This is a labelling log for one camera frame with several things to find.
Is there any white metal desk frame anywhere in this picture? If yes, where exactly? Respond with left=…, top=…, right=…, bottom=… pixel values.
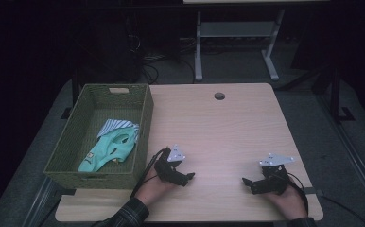
left=182, top=0, right=331, bottom=82

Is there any tangle of black floor cables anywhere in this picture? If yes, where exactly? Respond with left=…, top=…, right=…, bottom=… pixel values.
left=141, top=51, right=197, bottom=85

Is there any black stand with foot bracket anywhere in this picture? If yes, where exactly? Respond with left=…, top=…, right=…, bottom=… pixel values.
left=60, top=69, right=81, bottom=120
left=329, top=66, right=356, bottom=124

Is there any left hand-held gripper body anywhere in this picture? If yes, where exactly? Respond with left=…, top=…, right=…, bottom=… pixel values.
left=153, top=144, right=188, bottom=187

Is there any person's right hand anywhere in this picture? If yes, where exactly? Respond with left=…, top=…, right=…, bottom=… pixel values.
left=263, top=183, right=308, bottom=220

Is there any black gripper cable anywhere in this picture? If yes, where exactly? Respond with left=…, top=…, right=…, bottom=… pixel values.
left=130, top=147, right=169, bottom=200
left=284, top=171, right=365, bottom=227

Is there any grey metal floor rail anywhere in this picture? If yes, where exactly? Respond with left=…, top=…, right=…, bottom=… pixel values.
left=22, top=176, right=62, bottom=227
left=316, top=94, right=365, bottom=219

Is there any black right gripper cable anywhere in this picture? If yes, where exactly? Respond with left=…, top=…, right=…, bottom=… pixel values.
left=284, top=171, right=365, bottom=227

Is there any mint green striped baby garment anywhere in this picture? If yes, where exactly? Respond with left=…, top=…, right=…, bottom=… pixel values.
left=78, top=118, right=140, bottom=173

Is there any person's left hand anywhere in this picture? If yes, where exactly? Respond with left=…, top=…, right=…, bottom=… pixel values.
left=134, top=166, right=176, bottom=206

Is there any green woven basket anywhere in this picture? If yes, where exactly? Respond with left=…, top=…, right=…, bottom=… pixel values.
left=43, top=82, right=155, bottom=191

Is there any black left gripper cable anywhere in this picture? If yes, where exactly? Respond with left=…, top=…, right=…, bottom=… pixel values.
left=130, top=147, right=169, bottom=200

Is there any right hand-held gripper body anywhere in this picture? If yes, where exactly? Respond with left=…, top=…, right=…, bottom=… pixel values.
left=253, top=153, right=296, bottom=195

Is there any grey tape strip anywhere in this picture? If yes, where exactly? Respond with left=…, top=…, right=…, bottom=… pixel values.
left=303, top=186, right=324, bottom=197

